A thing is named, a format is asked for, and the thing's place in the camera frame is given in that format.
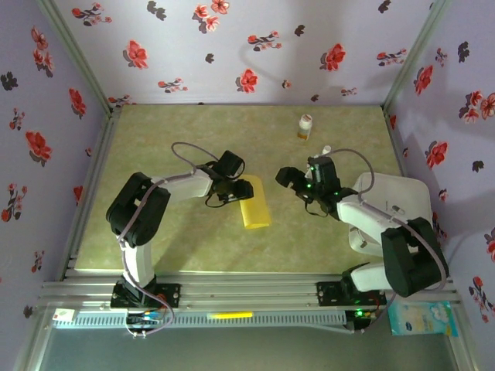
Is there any white card with red mark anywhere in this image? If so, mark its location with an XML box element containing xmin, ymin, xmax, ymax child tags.
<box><xmin>53</xmin><ymin>308</ymin><xmax>77</xmax><ymax>324</ymax></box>

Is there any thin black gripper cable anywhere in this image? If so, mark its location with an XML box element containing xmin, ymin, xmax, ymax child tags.
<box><xmin>304</xmin><ymin>200</ymin><xmax>329</xmax><ymax>218</ymax></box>
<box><xmin>204</xmin><ymin>191</ymin><xmax>235</xmax><ymax>209</ymax></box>

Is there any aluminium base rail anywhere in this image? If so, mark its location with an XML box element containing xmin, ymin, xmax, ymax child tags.
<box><xmin>38</xmin><ymin>272</ymin><xmax>463</xmax><ymax>309</ymax></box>

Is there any thin black left gripper cable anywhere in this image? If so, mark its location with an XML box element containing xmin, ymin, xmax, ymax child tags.
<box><xmin>204</xmin><ymin>191</ymin><xmax>235</xmax><ymax>209</ymax></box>

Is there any grey right arm cable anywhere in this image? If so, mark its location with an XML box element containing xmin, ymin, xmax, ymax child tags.
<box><xmin>330</xmin><ymin>148</ymin><xmax>452</xmax><ymax>335</ymax></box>

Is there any large white bottle orange label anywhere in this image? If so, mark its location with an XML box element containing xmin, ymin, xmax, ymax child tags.
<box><xmin>296</xmin><ymin>114</ymin><xmax>313</xmax><ymax>142</ymax></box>

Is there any controller board with green light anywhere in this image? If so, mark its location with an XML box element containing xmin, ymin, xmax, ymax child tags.
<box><xmin>346</xmin><ymin>307</ymin><xmax>378</xmax><ymax>335</ymax></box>

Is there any aluminium side rail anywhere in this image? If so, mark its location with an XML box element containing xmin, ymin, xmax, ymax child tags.
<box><xmin>57</xmin><ymin>107</ymin><xmax>123</xmax><ymax>281</ymax></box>
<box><xmin>381</xmin><ymin>107</ymin><xmax>452</xmax><ymax>277</ymax></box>

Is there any thin black right gripper cable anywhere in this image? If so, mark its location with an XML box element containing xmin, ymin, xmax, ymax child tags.
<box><xmin>304</xmin><ymin>200</ymin><xmax>329</xmax><ymax>218</ymax></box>

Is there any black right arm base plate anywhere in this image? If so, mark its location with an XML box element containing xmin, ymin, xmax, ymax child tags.
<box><xmin>316</xmin><ymin>281</ymin><xmax>387</xmax><ymax>308</ymax></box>

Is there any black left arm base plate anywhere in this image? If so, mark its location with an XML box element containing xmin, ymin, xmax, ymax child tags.
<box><xmin>111</xmin><ymin>281</ymin><xmax>182</xmax><ymax>309</ymax></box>

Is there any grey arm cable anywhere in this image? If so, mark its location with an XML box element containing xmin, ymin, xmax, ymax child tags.
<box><xmin>117</xmin><ymin>141</ymin><xmax>221</xmax><ymax>339</ymax></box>
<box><xmin>330</xmin><ymin>148</ymin><xmax>452</xmax><ymax>335</ymax></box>

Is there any yellow cloth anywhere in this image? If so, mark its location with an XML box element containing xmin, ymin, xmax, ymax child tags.
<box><xmin>238</xmin><ymin>174</ymin><xmax>272</xmax><ymax>230</ymax></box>

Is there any aluminium frame post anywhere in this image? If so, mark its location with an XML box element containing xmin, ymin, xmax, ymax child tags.
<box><xmin>36</xmin><ymin>0</ymin><xmax>121</xmax><ymax>117</ymax></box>
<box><xmin>382</xmin><ymin>0</ymin><xmax>452</xmax><ymax>113</ymax></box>

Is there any connector board with coloured wires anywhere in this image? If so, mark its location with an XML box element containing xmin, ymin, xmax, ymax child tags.
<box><xmin>125</xmin><ymin>308</ymin><xmax>163</xmax><ymax>337</ymax></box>

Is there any grey left arm cable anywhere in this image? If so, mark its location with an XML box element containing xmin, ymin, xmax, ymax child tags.
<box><xmin>117</xmin><ymin>141</ymin><xmax>221</xmax><ymax>339</ymax></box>

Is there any blue wet wipes packet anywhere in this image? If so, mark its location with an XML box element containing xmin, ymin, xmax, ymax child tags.
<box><xmin>387</xmin><ymin>300</ymin><xmax>459</xmax><ymax>338</ymax></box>

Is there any white square plastic container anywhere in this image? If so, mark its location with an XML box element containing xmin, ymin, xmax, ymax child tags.
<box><xmin>347</xmin><ymin>172</ymin><xmax>433</xmax><ymax>258</ymax></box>

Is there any grey slotted cable duct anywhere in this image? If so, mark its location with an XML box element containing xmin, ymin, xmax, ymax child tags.
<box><xmin>73</xmin><ymin>311</ymin><xmax>347</xmax><ymax>329</ymax></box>

